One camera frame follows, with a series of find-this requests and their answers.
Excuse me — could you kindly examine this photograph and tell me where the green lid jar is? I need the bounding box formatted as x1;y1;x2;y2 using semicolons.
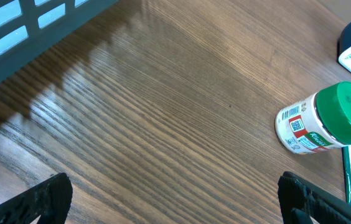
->
274;82;351;154

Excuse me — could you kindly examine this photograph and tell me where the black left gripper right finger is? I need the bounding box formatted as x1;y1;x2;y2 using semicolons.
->
278;171;351;224

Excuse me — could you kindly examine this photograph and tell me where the grey plastic mesh basket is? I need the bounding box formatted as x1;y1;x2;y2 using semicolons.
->
0;0;117;83

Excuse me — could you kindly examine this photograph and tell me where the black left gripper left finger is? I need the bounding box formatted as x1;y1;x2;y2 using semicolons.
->
0;173;73;224

